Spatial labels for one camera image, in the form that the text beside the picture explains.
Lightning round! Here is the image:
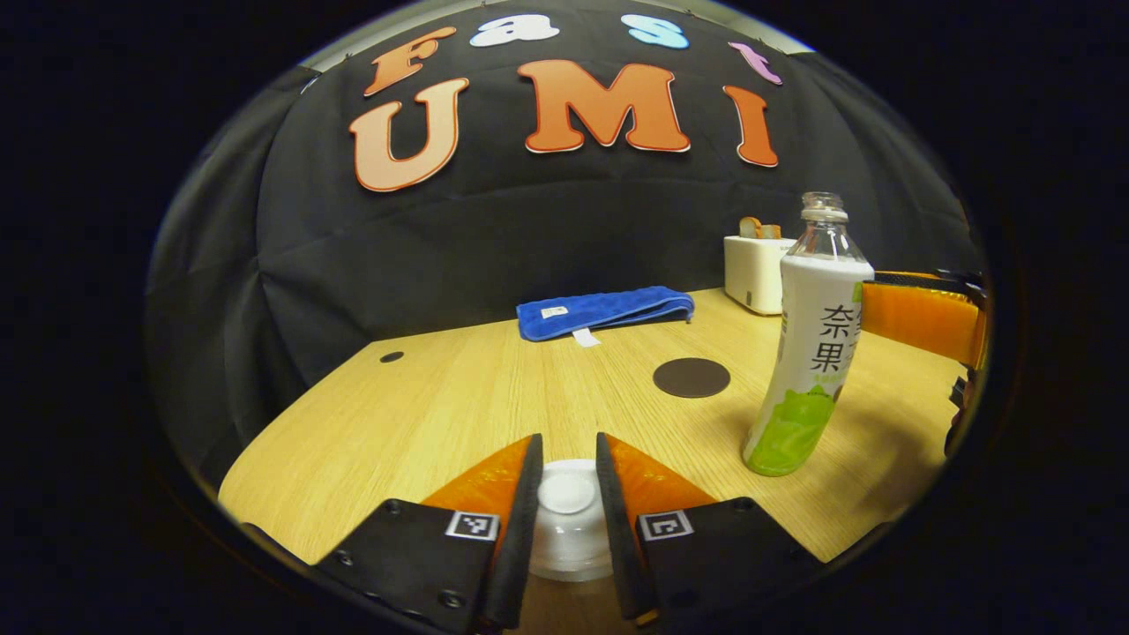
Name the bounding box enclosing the blue folded towel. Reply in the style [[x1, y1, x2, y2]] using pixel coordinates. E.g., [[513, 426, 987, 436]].
[[516, 285, 696, 347]]

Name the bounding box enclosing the dark brown round coaster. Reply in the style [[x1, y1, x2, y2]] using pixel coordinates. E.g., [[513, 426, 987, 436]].
[[653, 357, 731, 399]]

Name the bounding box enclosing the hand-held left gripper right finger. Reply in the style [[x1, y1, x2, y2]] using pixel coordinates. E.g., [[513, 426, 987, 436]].
[[595, 431, 826, 627]]

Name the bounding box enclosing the white teacup lid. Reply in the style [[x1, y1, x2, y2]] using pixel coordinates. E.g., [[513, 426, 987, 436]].
[[527, 459, 616, 583]]

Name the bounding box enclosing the white toaster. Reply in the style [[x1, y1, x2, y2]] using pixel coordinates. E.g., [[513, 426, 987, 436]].
[[723, 235, 799, 316]]

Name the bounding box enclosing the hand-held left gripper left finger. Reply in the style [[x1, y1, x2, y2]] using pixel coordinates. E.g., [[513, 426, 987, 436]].
[[313, 432, 543, 635]]

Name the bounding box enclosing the white green water bottle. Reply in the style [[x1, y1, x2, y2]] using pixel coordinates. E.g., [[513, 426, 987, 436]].
[[743, 191, 876, 478]]

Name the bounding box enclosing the black backdrop cloth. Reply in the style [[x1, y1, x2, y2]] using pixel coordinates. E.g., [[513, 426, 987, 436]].
[[146, 0, 984, 482]]

